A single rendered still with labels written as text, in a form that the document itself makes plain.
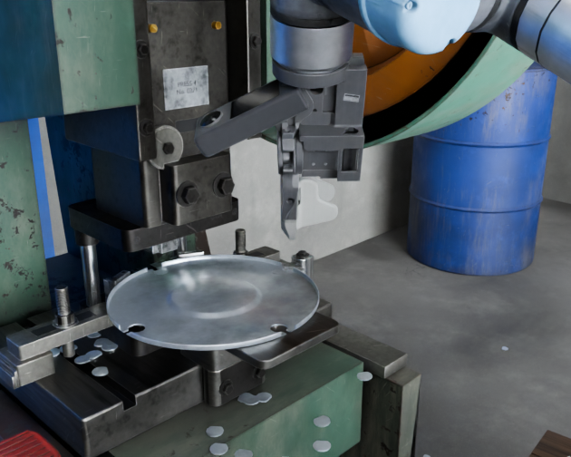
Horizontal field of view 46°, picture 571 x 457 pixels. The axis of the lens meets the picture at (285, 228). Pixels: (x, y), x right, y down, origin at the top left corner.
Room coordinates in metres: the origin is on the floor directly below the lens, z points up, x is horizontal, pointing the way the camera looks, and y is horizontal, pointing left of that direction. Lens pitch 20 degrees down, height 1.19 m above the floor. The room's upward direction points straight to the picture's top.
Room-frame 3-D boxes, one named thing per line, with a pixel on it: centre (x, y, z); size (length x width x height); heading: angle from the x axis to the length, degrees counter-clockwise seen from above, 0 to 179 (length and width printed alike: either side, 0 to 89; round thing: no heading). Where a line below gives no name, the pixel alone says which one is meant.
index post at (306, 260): (0.98, -0.03, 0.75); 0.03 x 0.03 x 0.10; 45
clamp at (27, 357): (0.82, 0.31, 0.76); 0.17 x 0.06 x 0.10; 135
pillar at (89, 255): (0.93, 0.29, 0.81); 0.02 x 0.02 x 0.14
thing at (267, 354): (0.82, 0.06, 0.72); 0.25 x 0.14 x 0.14; 45
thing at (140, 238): (0.95, 0.19, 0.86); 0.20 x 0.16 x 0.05; 135
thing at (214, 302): (0.85, 0.10, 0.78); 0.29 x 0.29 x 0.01
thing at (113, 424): (0.94, 0.19, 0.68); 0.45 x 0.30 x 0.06; 135
